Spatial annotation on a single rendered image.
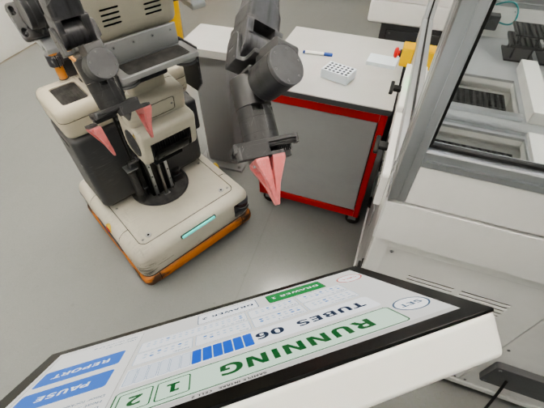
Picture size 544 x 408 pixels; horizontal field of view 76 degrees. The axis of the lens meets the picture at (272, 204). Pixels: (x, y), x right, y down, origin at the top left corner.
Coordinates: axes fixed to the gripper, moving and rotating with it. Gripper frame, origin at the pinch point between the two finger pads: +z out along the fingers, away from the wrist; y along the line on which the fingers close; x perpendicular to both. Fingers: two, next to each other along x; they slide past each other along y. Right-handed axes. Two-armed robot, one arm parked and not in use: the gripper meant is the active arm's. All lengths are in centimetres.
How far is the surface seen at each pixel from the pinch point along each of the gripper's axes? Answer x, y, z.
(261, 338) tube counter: -13.3, -8.7, 15.3
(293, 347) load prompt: -18.3, -6.2, 15.3
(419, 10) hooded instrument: 89, 111, -74
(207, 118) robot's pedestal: 148, 6, -58
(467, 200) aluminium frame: 7.4, 40.4, 9.1
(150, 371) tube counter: -12.4, -21.0, 15.2
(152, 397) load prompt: -18.7, -20.1, 15.3
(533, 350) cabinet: 33, 72, 60
